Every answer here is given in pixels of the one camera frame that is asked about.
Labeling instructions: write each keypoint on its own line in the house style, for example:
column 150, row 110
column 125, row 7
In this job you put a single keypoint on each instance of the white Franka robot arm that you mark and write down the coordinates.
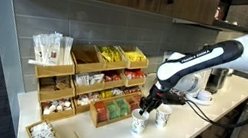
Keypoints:
column 228, row 52

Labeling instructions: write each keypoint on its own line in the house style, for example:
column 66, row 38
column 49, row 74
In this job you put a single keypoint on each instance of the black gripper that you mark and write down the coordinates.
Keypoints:
column 153, row 99

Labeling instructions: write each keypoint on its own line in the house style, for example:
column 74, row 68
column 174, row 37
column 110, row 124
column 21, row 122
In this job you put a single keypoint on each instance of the dark coffee machine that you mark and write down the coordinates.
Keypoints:
column 217, row 79

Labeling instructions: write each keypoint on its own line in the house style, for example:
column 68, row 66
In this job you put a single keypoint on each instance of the narrow wooden tiered organizer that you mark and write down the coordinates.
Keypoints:
column 55, row 93

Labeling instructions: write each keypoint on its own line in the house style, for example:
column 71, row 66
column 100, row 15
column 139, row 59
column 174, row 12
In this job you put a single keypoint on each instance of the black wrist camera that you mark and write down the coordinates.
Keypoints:
column 174, row 99

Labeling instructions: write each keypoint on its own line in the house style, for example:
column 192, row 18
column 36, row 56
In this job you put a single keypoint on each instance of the round white cup tray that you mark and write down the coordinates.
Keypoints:
column 197, row 100

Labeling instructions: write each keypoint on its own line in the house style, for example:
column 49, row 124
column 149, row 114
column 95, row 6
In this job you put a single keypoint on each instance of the red packets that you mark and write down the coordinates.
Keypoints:
column 134, row 74

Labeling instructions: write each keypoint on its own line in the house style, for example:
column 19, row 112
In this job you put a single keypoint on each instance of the wooden tea bag box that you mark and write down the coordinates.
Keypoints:
column 110, row 110

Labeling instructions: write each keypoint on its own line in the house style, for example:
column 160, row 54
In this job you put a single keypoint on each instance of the wrapped stirrers bundle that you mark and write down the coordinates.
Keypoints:
column 51, row 48

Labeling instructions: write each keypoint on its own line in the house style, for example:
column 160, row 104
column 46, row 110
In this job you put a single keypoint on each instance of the yellow sweetener packets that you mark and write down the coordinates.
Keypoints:
column 134, row 56

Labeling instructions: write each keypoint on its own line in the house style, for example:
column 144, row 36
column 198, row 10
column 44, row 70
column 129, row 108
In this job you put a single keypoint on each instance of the yellow green tea packets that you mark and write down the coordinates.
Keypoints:
column 110, row 54

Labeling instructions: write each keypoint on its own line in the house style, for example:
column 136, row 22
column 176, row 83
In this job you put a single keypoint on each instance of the small wooden sugar packet tray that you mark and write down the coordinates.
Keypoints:
column 42, row 133

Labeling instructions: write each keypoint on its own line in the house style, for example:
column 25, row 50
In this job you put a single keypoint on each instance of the patterned paper cup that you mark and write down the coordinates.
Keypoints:
column 138, row 124
column 163, row 116

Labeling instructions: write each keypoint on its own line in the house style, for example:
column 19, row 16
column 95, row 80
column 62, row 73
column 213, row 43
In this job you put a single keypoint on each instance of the wide wooden tiered organizer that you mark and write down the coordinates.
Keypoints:
column 93, row 87

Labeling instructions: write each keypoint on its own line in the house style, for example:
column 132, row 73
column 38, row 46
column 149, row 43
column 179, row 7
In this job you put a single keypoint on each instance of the stack of white cup lids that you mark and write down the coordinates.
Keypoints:
column 204, row 95

